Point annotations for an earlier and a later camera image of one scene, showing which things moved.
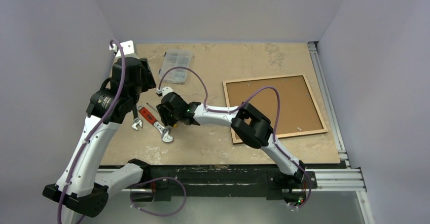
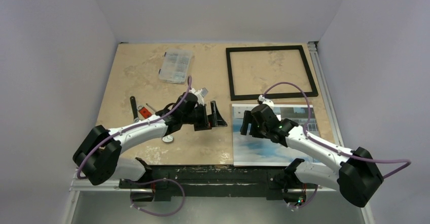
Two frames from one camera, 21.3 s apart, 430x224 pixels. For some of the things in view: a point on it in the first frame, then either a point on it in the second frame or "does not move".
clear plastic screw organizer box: x=175 y=58 does not move
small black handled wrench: x=137 y=120 does not move
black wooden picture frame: x=298 y=114 to x=314 y=93
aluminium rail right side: x=312 y=47 does not move
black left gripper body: x=146 y=81 to x=200 y=119
